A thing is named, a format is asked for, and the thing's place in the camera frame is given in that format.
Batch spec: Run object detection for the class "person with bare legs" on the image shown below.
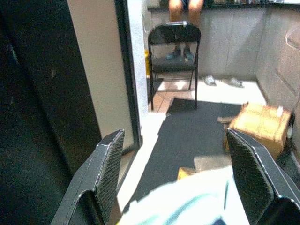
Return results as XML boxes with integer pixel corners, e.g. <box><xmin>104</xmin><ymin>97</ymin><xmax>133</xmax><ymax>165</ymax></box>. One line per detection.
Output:
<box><xmin>168</xmin><ymin>0</ymin><xmax>204</xmax><ymax>62</ymax></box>

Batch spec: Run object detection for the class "yellow bin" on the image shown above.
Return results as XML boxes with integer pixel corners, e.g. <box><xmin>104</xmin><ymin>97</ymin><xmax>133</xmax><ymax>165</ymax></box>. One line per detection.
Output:
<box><xmin>144</xmin><ymin>49</ymin><xmax>151</xmax><ymax>76</ymax></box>

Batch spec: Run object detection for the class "light blue garment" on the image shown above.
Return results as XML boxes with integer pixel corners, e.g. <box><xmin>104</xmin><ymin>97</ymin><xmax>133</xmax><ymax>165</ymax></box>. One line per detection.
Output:
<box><xmin>118</xmin><ymin>167</ymin><xmax>251</xmax><ymax>225</ymax></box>

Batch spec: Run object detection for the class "dark grey carpet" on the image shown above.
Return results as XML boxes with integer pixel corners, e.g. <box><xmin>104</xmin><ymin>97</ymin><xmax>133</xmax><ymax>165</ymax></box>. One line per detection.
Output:
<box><xmin>123</xmin><ymin>97</ymin><xmax>244</xmax><ymax>211</ymax></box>

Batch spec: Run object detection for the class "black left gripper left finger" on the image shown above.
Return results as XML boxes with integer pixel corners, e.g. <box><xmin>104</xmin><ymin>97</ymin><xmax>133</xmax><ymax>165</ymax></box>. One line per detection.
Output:
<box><xmin>50</xmin><ymin>128</ymin><xmax>126</xmax><ymax>225</ymax></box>

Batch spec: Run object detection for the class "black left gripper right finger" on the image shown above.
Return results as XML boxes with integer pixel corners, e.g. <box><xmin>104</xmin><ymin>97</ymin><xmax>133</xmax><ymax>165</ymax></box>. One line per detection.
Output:
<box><xmin>226</xmin><ymin>127</ymin><xmax>300</xmax><ymax>225</ymax></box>

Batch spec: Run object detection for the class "black folding chair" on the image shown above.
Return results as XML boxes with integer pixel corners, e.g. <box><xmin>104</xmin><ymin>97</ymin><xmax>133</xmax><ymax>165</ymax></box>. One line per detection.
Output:
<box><xmin>147</xmin><ymin>20</ymin><xmax>202</xmax><ymax>111</ymax></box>

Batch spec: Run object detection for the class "brown cardboard box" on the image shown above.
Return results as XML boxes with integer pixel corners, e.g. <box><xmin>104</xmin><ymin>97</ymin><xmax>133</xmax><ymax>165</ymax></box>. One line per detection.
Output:
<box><xmin>217</xmin><ymin>102</ymin><xmax>293</xmax><ymax>160</ymax></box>

